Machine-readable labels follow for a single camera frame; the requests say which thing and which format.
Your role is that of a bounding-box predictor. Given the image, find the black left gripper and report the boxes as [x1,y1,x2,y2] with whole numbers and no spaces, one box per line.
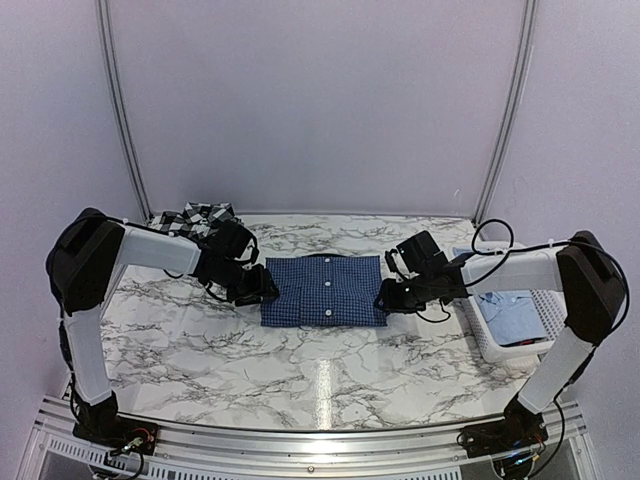
[210,258,279,307]

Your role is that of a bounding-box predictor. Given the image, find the light blue folded shirt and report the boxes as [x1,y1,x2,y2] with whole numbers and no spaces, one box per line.
[474,291,547,347]

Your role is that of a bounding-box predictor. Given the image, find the left aluminium corner post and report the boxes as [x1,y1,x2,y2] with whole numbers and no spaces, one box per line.
[95,0,154,220]

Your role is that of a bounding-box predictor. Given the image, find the white plastic laundry basket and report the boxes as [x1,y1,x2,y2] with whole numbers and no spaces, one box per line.
[449,244,574,364]

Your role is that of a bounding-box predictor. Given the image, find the aluminium front rail frame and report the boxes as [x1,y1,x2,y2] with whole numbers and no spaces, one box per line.
[19,394,601,480]

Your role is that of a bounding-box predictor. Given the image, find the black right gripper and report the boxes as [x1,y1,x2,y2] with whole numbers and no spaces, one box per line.
[373,272,434,314]

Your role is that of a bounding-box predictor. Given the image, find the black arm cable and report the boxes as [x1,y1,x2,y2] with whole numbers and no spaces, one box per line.
[417,218,629,341]
[204,282,236,304]

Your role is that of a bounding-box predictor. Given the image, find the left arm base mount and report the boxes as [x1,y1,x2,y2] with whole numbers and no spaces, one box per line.
[70,390,159,455]

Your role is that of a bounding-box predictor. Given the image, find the blue checked long sleeve shirt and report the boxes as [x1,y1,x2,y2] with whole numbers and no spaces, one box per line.
[261,255,387,328]

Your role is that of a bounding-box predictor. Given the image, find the aluminium corner post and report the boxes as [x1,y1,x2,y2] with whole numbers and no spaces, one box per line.
[95,0,154,220]
[473,0,540,224]

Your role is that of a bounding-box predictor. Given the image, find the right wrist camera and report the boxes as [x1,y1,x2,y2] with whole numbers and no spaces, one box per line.
[384,230,448,280]

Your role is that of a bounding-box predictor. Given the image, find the black white plaid folded shirt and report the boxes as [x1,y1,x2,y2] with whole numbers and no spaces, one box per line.
[149,202,242,241]

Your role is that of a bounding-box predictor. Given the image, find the right aluminium corner post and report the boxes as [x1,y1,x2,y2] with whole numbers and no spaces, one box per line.
[473,0,540,224]

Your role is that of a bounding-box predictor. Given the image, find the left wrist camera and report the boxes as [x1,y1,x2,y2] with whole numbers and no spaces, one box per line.
[210,220,259,265]

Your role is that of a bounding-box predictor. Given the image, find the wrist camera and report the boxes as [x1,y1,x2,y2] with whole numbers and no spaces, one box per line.
[384,230,448,280]
[210,220,259,265]

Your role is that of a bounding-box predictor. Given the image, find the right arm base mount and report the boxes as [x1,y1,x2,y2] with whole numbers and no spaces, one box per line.
[456,396,549,458]

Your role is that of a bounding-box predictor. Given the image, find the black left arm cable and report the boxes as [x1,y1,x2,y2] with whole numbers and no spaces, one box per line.
[204,282,236,304]

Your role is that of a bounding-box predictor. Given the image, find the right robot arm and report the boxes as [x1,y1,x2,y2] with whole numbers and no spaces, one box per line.
[374,230,630,448]

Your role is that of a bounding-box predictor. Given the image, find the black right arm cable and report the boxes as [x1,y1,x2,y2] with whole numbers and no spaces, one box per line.
[417,218,629,341]

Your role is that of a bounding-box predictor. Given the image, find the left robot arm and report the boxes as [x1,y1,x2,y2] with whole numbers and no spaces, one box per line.
[45,208,279,445]

